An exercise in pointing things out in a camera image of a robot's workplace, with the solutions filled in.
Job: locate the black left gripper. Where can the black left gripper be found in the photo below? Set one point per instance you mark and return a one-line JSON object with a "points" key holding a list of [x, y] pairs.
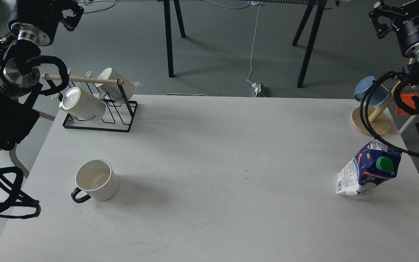
{"points": [[45, 15]]}

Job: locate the black table legs right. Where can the black table legs right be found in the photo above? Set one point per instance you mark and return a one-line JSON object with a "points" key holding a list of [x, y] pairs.
{"points": [[320, 7]]}

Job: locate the black wire mug rack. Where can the black wire mug rack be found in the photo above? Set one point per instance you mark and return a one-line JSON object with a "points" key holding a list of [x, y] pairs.
{"points": [[117, 118]]}

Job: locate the white mug on rack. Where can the white mug on rack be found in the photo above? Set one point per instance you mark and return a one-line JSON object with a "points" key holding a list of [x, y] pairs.
{"points": [[113, 90], [83, 105]]}

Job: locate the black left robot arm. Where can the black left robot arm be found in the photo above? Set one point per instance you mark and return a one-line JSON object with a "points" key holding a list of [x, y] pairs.
{"points": [[24, 75]]}

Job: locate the white mug rear on rack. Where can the white mug rear on rack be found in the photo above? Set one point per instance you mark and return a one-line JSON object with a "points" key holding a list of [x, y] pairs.
{"points": [[113, 90]]}

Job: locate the grey power adapter on floor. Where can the grey power adapter on floor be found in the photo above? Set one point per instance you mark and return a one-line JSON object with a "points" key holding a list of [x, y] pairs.
{"points": [[259, 90]]}

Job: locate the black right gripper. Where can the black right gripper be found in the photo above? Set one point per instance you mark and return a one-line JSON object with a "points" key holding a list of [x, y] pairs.
{"points": [[415, 25]]}

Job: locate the blue milk carton green cap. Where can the blue milk carton green cap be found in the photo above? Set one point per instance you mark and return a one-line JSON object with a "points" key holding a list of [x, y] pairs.
{"points": [[374, 164]]}

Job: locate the wooden mug tree stand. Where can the wooden mug tree stand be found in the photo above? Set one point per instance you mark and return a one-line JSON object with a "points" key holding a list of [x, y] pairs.
{"points": [[379, 101]]}

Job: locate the white mug front on rack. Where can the white mug front on rack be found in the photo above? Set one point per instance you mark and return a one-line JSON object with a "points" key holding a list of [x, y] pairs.
{"points": [[83, 105]]}

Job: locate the orange mug on tree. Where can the orange mug on tree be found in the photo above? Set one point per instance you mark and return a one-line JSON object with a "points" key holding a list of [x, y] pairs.
{"points": [[406, 98]]}

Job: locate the white mug black handle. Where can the white mug black handle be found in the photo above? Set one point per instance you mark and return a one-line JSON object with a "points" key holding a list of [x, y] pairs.
{"points": [[95, 179]]}

